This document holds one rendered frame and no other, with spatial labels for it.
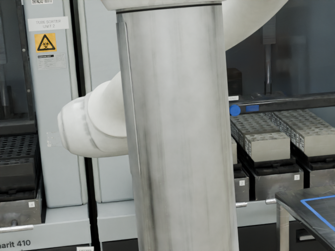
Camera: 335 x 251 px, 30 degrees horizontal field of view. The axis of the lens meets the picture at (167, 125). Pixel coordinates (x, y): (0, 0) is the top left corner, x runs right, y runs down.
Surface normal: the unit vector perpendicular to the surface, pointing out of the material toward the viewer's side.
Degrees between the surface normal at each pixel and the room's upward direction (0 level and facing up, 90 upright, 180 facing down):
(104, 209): 0
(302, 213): 0
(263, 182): 90
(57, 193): 90
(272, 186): 90
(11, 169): 90
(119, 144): 134
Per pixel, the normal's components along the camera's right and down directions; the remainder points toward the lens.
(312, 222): -0.05, -0.96
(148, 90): -0.47, 0.18
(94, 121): -0.37, -0.02
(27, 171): 0.15, 0.26
